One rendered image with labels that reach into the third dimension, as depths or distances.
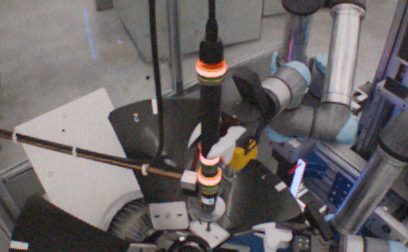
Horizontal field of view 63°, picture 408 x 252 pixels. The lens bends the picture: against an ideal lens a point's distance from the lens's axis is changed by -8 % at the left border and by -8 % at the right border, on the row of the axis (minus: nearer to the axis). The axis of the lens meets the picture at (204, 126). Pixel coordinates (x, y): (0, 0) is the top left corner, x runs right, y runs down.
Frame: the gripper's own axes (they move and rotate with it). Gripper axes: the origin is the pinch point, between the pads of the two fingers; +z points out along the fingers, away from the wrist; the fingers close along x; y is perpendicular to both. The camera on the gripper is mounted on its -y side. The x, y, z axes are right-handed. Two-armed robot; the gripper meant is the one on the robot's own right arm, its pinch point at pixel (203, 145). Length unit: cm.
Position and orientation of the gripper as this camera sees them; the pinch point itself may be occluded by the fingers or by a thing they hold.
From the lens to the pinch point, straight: 62.1
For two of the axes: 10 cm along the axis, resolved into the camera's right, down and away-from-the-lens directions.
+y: 0.0, 7.6, 6.5
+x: -7.6, -4.2, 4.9
